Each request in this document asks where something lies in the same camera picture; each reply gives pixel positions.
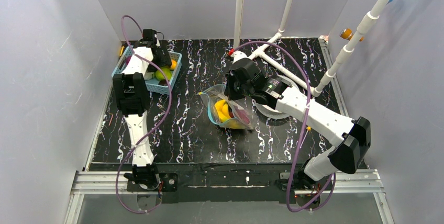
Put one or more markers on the orange knob on wall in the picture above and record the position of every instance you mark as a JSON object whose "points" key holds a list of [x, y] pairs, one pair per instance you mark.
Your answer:
{"points": [[346, 34]]}

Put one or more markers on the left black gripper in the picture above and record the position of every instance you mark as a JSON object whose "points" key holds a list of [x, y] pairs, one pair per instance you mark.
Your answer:
{"points": [[163, 60]]}

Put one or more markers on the orange yellow pepper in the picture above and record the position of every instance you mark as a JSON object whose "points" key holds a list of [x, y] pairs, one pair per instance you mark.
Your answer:
{"points": [[173, 65]]}

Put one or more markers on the dark purple onion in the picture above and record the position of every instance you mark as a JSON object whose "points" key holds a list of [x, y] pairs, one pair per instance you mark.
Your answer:
{"points": [[127, 60]]}

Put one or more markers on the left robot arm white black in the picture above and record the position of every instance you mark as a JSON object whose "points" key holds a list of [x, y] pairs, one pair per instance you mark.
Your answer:
{"points": [[132, 97]]}

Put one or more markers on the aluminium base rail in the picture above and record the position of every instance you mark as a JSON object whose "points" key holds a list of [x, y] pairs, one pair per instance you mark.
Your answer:
{"points": [[222, 195]]}

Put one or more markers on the yellow banana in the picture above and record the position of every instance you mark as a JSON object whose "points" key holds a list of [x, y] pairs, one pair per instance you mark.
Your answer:
{"points": [[222, 109], [232, 123]]}

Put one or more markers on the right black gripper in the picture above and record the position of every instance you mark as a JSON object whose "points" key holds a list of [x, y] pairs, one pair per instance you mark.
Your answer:
{"points": [[232, 86]]}

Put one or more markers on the clear zip top bag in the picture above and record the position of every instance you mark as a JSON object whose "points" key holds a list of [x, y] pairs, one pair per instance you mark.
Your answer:
{"points": [[215, 93]]}

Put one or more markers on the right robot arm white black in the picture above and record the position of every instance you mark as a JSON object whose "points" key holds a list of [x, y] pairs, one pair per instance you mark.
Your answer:
{"points": [[350, 138]]}

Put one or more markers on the white cauliflower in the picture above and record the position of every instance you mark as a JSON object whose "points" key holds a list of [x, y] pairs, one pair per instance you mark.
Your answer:
{"points": [[149, 75]]}

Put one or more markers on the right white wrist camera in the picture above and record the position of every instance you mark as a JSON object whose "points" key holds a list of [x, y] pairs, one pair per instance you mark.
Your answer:
{"points": [[236, 55]]}

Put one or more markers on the green pepper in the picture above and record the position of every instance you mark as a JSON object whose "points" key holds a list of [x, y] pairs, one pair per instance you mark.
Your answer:
{"points": [[164, 74]]}

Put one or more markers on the yellow handled screwdriver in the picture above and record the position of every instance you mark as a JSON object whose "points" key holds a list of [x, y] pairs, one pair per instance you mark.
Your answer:
{"points": [[308, 129]]}

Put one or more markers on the purple sweet potato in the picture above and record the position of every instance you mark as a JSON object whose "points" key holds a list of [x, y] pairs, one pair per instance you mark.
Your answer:
{"points": [[242, 115]]}

